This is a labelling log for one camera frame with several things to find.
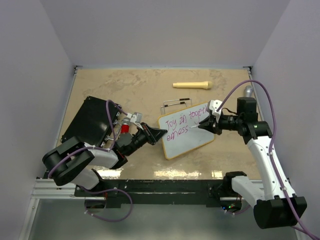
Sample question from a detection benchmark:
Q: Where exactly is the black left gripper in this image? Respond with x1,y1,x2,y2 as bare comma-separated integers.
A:
125,122,167,156

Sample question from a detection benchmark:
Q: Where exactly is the yellow framed whiteboard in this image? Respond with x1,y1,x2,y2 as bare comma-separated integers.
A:
157,102,215,160

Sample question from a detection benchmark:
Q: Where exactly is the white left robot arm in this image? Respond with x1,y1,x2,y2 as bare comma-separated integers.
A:
42,122,168,196

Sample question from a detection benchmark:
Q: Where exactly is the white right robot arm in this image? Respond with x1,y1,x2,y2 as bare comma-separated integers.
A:
198,97,307,229

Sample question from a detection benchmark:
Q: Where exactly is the red toy microphone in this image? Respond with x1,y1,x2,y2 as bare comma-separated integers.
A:
120,117,131,134

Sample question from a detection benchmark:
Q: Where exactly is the cream toy microphone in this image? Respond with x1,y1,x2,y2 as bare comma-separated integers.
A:
172,81,213,90

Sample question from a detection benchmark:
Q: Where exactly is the silver toy microphone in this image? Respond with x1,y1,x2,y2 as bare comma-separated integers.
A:
244,85,254,98

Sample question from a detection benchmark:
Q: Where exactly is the black hard case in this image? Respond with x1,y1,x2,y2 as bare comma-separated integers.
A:
61,96,112,147

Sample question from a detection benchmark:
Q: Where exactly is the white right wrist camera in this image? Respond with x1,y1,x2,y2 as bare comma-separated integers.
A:
206,100,223,122

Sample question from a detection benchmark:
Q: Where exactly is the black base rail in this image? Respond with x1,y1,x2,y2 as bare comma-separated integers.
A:
74,179,247,212

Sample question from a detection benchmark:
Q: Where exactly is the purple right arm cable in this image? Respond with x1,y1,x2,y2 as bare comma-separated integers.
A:
217,79,320,240

